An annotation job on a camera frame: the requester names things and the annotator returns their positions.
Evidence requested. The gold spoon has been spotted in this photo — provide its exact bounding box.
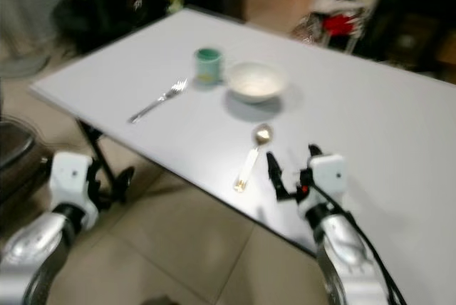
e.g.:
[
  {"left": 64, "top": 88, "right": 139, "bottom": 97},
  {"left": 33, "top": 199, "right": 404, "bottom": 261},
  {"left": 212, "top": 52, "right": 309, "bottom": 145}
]
[{"left": 232, "top": 124, "right": 274, "bottom": 193}]

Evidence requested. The black mesh chair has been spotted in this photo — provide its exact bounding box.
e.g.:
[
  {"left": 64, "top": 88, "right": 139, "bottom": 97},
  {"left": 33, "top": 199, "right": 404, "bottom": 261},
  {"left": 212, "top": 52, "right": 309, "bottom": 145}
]
[{"left": 0, "top": 118, "right": 52, "bottom": 202}]

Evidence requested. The white chair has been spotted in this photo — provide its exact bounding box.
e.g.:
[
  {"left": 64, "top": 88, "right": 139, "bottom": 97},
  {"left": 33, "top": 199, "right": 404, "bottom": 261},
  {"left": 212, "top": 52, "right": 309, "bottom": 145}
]
[{"left": 306, "top": 0, "right": 370, "bottom": 53}]

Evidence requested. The black table leg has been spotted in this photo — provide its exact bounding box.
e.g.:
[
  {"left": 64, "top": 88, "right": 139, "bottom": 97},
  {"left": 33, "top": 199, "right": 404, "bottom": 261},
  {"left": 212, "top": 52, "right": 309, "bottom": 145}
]
[{"left": 77, "top": 120, "right": 123, "bottom": 193}]

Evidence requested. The silver fork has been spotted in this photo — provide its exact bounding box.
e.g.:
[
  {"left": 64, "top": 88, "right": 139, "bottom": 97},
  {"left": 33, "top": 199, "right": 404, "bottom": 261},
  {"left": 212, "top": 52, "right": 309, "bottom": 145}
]
[{"left": 128, "top": 80, "right": 189, "bottom": 125}]

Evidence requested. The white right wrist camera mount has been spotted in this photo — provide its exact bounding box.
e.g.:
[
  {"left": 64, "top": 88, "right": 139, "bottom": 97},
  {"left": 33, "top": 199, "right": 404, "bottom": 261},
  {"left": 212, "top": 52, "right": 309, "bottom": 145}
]
[{"left": 303, "top": 154, "right": 346, "bottom": 207}]

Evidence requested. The red cloth item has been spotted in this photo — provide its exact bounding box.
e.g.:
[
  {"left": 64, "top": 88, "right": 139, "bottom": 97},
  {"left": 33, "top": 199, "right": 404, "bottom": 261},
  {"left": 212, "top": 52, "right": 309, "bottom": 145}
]
[{"left": 322, "top": 11, "right": 362, "bottom": 37}]

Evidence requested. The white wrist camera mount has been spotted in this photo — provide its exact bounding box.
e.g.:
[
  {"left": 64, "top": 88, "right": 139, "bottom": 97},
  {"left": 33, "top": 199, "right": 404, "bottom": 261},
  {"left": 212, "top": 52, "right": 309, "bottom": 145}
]
[
  {"left": 48, "top": 152, "right": 94, "bottom": 210},
  {"left": 303, "top": 154, "right": 346, "bottom": 207}
]

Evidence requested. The white bowl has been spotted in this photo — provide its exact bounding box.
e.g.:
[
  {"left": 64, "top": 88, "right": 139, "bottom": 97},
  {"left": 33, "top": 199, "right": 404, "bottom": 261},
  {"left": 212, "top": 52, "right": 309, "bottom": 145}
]
[{"left": 227, "top": 61, "right": 290, "bottom": 104}]

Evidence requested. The green ceramic mug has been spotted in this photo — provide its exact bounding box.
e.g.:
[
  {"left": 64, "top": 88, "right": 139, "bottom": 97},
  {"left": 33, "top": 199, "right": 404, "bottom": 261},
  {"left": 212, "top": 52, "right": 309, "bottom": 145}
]
[{"left": 194, "top": 47, "right": 224, "bottom": 86}]

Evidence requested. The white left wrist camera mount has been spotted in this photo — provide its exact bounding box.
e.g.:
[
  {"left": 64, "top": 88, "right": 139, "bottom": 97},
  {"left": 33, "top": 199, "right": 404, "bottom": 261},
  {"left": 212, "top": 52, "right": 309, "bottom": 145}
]
[{"left": 48, "top": 152, "right": 94, "bottom": 210}]

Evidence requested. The white round bin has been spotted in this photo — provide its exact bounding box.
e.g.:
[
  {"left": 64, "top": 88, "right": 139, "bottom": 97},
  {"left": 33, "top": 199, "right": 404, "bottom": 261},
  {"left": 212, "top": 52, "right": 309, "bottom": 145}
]
[{"left": 0, "top": 0, "right": 104, "bottom": 79}]

